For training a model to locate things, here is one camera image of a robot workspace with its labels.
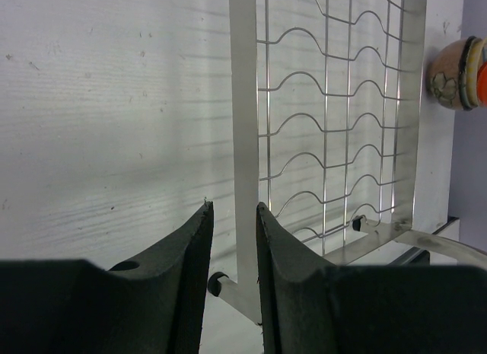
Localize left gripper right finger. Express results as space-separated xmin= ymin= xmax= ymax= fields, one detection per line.
xmin=256 ymin=203 xmax=486 ymax=353

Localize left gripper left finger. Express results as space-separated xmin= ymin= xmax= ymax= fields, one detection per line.
xmin=1 ymin=202 xmax=214 ymax=353

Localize mint green floral bowl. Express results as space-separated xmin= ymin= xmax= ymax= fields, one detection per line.
xmin=426 ymin=36 xmax=477 ymax=110

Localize orange bowl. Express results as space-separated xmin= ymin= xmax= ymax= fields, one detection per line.
xmin=476 ymin=62 xmax=487 ymax=106

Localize yellow blue patterned bowl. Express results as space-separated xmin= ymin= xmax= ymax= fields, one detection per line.
xmin=461 ymin=37 xmax=486 ymax=110

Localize aluminium table rail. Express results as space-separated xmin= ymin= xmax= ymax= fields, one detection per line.
xmin=390 ymin=216 xmax=460 ymax=265

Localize steel wire dish rack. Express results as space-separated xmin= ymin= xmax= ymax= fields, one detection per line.
xmin=215 ymin=0 xmax=486 ymax=324

